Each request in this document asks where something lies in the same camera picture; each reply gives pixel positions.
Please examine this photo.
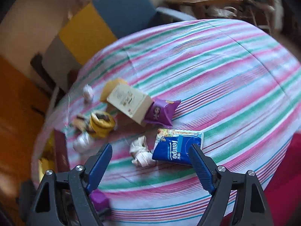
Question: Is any grey yellow blue headboard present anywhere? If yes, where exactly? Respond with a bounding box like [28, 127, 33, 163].
[42, 0, 195, 92]

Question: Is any wooden wardrobe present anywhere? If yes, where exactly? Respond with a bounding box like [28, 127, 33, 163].
[1, 57, 49, 225]

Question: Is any blue Tempo tissue pack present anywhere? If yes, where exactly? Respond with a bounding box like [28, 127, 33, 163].
[152, 129, 204, 166]

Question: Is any yellow snack bag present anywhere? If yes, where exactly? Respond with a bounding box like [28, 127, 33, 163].
[90, 111, 116, 139]

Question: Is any striped bed sheet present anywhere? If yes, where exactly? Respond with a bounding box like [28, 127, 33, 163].
[32, 19, 300, 225]

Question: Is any purple snack packet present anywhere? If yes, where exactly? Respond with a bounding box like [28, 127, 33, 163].
[144, 98, 181, 127]

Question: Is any white plastic ball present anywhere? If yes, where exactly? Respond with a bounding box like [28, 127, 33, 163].
[73, 132, 95, 153]

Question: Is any gold tray maroon rim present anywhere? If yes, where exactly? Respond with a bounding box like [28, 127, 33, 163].
[38, 129, 70, 181]

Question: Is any small white ball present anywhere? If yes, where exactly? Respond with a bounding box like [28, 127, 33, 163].
[82, 85, 94, 103]

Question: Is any wooden side shelf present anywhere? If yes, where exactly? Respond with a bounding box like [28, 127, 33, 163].
[165, 0, 275, 35]

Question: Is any yellow sponge piece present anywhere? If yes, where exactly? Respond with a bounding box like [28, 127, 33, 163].
[100, 78, 128, 103]

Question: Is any small purple box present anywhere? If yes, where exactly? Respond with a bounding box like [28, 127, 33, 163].
[90, 189, 111, 213]

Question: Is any cream printed carton box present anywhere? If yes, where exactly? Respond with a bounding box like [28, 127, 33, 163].
[107, 83, 153, 126]

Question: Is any white tissue ball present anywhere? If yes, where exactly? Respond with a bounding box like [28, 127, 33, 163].
[129, 136, 157, 167]

